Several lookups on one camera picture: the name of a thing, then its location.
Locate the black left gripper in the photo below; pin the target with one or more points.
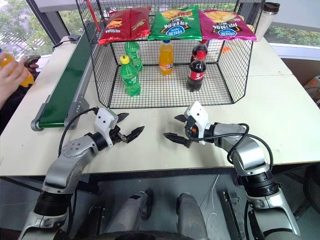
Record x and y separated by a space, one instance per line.
117 136

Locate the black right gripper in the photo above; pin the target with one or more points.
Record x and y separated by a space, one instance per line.
192 132

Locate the dark smartphone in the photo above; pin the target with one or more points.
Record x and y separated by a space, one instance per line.
32 59

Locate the person's right forearm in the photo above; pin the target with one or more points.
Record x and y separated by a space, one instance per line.
3 98

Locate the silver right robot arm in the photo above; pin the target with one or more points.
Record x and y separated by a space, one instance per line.
250 152

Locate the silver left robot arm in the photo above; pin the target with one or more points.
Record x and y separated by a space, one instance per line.
72 160

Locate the green conveyor belt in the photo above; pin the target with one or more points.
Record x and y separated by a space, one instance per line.
62 95

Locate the person's left hand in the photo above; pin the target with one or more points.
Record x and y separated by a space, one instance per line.
31 68

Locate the person's right hand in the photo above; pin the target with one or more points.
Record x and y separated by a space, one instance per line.
11 77

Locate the yellow-capped green soda bottle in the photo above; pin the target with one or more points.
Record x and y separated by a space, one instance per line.
130 80

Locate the cola bottle red label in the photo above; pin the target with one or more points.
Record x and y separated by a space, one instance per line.
200 48
197 72

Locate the orange soda bottle blue cap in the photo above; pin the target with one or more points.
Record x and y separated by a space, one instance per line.
166 60

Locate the green-capped green soda bottle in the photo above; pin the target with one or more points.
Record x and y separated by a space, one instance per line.
133 53

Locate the silver robot left leg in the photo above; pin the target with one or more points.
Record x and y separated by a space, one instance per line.
130 212

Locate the silver robot leg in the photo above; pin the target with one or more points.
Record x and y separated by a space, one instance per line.
191 215
130 212

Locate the silver robot right leg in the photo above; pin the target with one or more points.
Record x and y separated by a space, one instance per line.
191 215

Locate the small orange object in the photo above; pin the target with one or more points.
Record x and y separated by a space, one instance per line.
226 49

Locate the red chips bag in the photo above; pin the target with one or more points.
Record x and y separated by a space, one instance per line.
125 25

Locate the grey power adapter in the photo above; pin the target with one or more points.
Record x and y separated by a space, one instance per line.
74 38

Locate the green chips bag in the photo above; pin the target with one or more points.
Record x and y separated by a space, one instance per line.
175 25

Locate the magenta chips bag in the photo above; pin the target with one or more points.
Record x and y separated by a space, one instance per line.
225 27

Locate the dark rounded robot torso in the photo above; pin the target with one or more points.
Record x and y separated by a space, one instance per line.
152 237

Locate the red pole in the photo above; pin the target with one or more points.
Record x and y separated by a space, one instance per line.
94 17

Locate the person's dark clothing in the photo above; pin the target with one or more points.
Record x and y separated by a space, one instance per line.
15 112

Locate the white tumbler black lid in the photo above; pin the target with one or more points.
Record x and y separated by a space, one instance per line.
266 22

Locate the grey orange equipment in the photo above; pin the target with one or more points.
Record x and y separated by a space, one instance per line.
313 83

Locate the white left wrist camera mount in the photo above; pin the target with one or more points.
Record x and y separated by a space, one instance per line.
103 120

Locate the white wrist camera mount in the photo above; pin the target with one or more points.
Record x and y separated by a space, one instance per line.
200 112
103 120

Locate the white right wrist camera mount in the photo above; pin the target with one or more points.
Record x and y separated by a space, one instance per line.
200 112

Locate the black table frame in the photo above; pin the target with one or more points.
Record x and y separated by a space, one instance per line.
162 176

